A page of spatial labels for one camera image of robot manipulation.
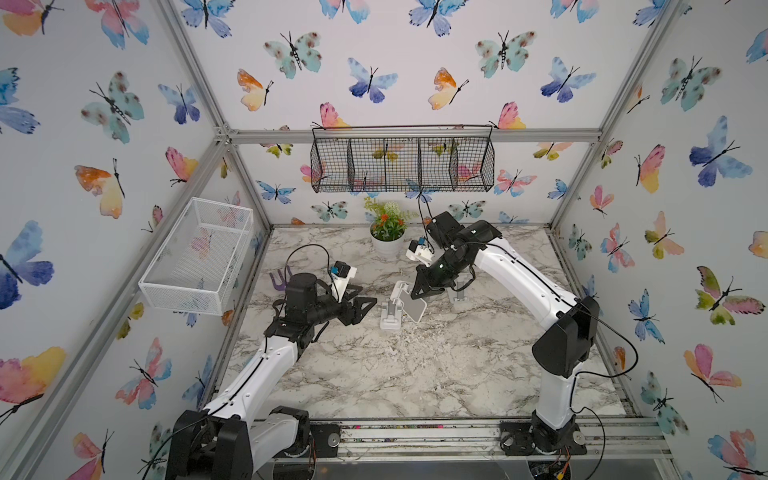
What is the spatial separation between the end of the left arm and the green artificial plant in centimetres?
35

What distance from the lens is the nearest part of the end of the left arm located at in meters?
0.69

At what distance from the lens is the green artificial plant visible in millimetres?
1005
